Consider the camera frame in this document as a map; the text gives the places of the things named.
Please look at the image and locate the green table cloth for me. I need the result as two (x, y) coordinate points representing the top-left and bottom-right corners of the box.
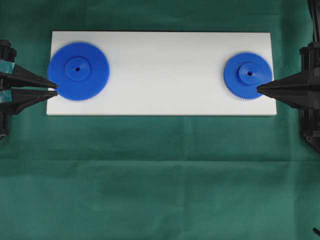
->
(0, 0), (320, 240)

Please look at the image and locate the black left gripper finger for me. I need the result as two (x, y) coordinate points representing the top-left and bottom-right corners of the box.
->
(10, 62), (58, 88)
(10, 89), (58, 113)

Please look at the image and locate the large blue gear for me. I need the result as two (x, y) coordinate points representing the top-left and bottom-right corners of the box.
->
(47, 41), (110, 101)

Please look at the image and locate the small blue gear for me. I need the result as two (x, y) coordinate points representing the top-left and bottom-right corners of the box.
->
(223, 52), (273, 100)

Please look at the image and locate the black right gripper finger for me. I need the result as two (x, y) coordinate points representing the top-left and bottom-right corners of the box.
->
(256, 71), (310, 109)

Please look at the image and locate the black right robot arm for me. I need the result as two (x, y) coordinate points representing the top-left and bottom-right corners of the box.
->
(257, 0), (320, 152)

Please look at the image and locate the white rectangular board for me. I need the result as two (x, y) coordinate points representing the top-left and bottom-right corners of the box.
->
(46, 31), (277, 116)

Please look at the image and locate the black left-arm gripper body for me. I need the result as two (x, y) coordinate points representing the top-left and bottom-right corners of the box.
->
(0, 39), (17, 139)

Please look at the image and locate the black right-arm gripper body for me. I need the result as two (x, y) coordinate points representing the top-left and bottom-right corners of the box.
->
(299, 42), (320, 152)

